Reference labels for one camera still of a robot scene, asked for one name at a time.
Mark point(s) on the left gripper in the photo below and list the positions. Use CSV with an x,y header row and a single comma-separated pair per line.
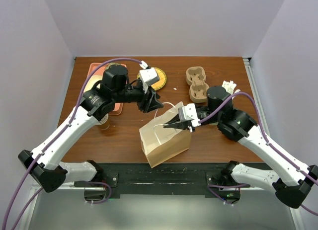
x,y
145,100

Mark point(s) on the pink rectangular tray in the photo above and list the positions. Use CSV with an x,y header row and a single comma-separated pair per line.
x,y
118,106

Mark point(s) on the stack of paper cups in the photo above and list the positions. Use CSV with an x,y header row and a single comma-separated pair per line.
x,y
103,124

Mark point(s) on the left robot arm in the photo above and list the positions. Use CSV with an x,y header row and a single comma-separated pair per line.
x,y
99,99

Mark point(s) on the small patterned dish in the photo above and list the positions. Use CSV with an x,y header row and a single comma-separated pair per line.
x,y
112,63

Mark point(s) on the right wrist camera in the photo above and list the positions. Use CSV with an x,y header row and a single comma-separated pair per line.
x,y
188,112

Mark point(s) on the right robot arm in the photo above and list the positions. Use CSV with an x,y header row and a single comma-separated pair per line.
x,y
288,178

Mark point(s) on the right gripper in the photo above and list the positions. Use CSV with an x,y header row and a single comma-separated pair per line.
x,y
181,125

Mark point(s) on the yellow woven coaster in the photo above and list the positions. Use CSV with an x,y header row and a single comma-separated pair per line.
x,y
158,85

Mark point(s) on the brown paper bag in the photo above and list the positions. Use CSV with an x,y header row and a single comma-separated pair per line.
x,y
160,144

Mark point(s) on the cream square plate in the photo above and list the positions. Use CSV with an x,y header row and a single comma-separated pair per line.
x,y
92,81

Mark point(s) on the cardboard cup carrier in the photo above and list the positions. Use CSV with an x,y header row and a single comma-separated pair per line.
x,y
196,79

